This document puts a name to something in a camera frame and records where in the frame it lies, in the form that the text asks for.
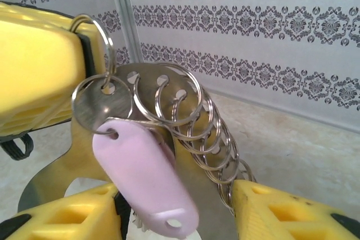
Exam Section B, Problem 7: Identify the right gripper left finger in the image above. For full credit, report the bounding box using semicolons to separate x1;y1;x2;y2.
5;182;131;240

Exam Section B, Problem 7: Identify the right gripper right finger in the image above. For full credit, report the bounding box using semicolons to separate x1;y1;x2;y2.
231;179;360;240

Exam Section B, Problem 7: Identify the metal key holder with rings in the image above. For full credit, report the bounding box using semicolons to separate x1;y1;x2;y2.
17;14;258;240

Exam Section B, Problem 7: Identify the key with pink tag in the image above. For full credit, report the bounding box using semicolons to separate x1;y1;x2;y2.
70;73;200;238

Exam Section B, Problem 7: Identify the black braided cable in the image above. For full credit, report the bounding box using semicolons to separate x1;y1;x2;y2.
0;134;34;162

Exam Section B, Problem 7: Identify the aluminium frame post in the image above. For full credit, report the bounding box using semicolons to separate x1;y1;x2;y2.
108;0;142;65

